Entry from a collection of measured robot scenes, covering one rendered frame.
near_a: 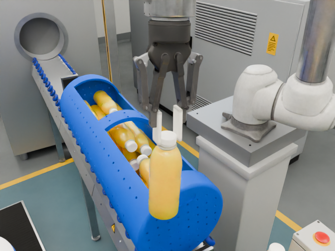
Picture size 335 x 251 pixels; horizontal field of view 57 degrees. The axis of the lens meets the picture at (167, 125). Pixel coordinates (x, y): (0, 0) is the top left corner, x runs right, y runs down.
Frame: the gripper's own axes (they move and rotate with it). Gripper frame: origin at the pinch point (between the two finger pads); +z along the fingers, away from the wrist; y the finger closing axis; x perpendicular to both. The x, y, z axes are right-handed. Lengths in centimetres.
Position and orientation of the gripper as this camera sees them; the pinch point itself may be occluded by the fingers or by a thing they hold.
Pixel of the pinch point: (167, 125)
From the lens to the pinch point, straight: 61.5
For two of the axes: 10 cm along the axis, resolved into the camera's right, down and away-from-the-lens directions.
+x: 4.0, 3.7, -8.4
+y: -9.2, 1.4, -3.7
